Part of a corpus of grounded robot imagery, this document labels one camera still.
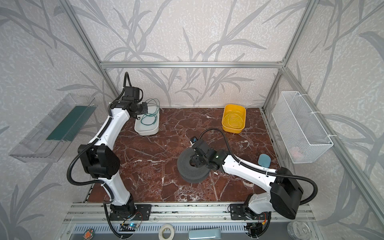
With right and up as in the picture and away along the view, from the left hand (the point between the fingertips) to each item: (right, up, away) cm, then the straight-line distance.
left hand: (144, 103), depth 88 cm
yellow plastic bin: (+55, 0, +26) cm, 60 cm away
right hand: (+32, -27, -6) cm, 42 cm away
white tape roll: (+15, -62, -20) cm, 67 cm away
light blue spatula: (+73, -35, +3) cm, 81 cm away
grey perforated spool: (+27, -39, -8) cm, 48 cm away
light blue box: (+36, -60, -24) cm, 74 cm away
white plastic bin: (-4, -17, +13) cm, 22 cm away
